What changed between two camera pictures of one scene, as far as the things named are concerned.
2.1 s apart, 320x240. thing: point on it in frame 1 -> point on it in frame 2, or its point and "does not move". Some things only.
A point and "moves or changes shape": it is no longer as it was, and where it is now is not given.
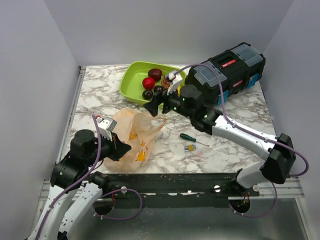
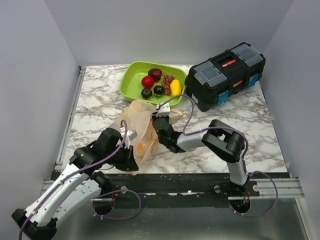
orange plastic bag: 138,130 moves or changes shape
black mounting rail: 175,190 does not move
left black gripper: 119,148 -> 129,163
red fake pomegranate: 148,83 does not move
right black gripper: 158,99 -> 155,118
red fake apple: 155,73 does not move
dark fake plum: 158,89 does not move
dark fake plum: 147,94 does not move
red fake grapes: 165,84 does not move
